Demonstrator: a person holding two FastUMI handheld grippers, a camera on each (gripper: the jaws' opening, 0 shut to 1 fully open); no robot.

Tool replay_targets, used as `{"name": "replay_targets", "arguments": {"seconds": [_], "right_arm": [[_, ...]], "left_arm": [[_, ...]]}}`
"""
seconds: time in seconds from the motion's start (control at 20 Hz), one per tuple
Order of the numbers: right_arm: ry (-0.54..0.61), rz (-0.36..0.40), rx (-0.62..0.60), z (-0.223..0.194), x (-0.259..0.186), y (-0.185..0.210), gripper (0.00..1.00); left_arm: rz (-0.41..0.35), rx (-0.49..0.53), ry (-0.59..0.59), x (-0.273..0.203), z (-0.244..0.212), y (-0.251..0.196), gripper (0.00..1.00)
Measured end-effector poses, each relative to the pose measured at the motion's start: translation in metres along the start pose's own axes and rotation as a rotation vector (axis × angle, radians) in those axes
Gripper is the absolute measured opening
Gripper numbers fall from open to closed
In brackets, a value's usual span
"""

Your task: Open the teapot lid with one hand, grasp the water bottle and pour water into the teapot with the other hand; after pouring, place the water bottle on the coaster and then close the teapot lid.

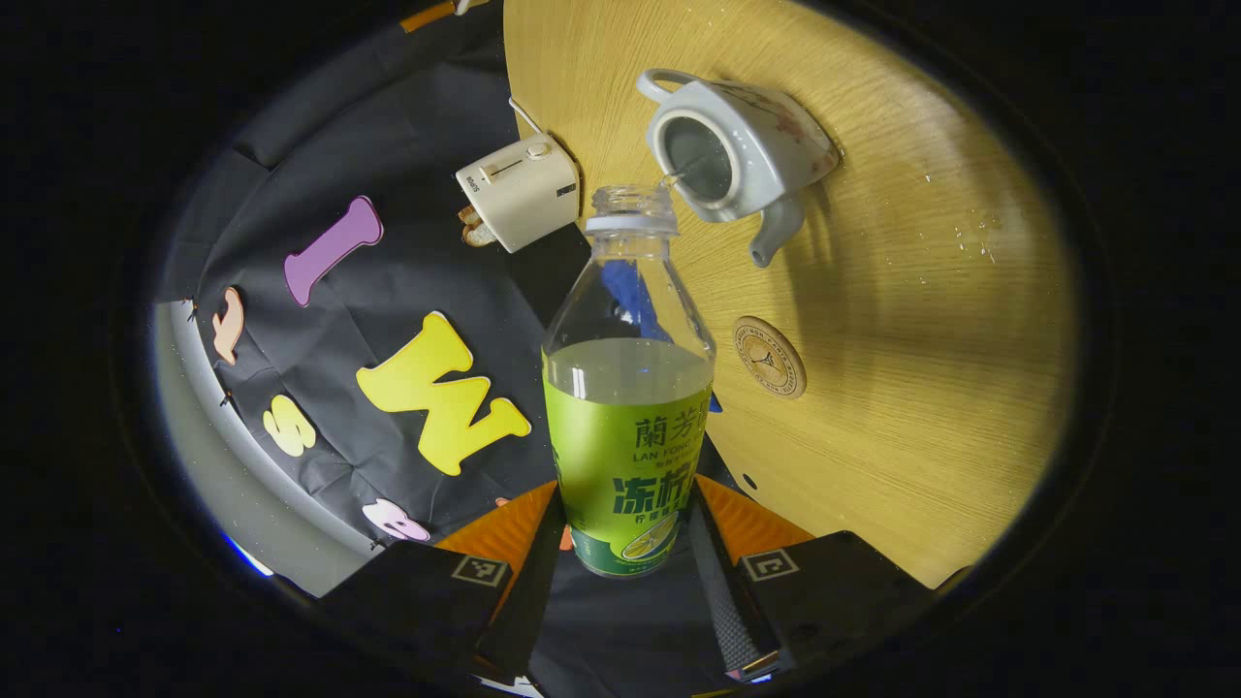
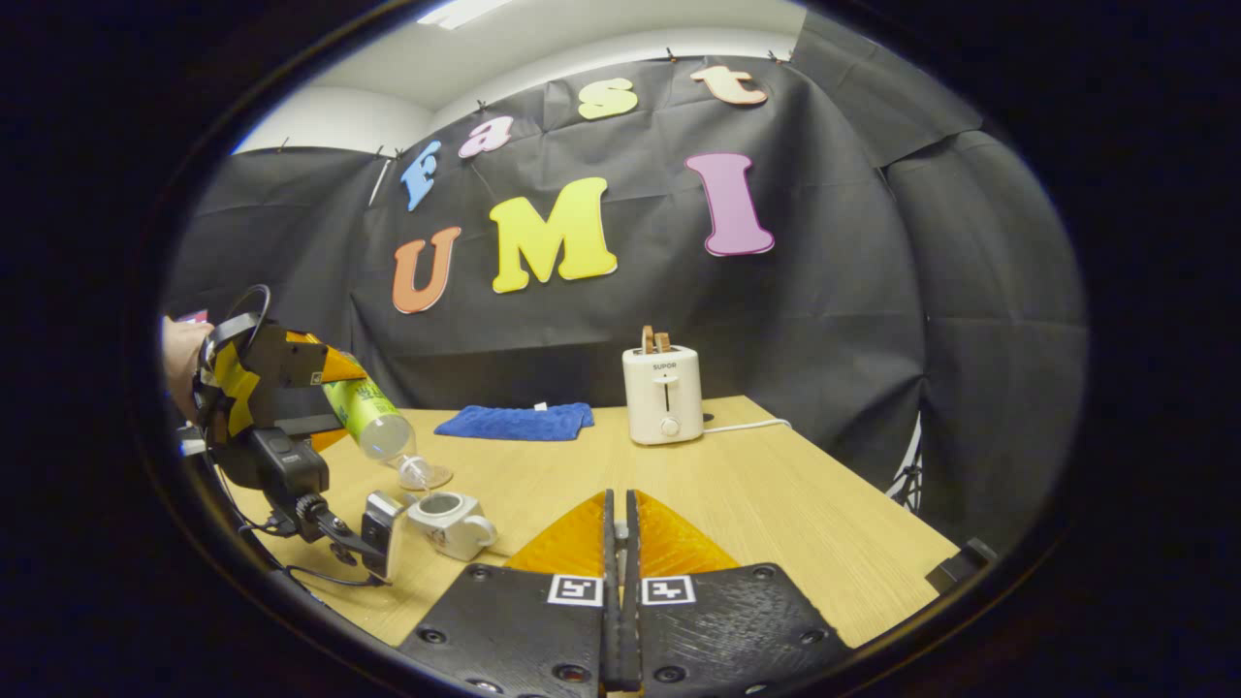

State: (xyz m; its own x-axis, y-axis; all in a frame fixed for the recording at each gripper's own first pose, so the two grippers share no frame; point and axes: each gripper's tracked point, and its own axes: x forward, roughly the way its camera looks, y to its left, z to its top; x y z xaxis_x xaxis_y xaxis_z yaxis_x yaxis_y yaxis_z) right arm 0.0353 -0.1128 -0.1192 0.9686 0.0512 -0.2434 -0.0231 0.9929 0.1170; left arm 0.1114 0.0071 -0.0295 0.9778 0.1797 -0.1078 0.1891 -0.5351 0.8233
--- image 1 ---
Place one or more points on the blue towel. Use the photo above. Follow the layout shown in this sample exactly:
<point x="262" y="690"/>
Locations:
<point x="715" y="403"/>

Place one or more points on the white ceramic teacup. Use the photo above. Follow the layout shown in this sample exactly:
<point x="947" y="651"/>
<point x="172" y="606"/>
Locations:
<point x="776" y="145"/>

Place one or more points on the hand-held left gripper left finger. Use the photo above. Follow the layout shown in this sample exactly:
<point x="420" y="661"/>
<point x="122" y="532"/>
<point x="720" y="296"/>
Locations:
<point x="528" y="601"/>

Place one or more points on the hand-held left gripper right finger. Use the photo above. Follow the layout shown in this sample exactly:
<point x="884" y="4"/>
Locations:
<point x="727" y="601"/>

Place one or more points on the white toaster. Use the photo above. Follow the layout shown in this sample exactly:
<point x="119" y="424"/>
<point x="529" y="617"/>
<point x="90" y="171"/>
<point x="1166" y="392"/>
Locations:
<point x="524" y="189"/>

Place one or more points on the green label water bottle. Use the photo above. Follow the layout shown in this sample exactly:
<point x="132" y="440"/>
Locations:
<point x="625" y="456"/>

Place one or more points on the round wooden coaster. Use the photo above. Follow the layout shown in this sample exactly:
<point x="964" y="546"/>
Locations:
<point x="769" y="358"/>

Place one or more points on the toast slice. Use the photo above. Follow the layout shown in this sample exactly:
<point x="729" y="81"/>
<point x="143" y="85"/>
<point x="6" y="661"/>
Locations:
<point x="475" y="228"/>

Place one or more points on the black backdrop cloth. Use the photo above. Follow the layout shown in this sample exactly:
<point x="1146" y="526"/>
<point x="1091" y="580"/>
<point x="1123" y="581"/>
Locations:
<point x="436" y="252"/>

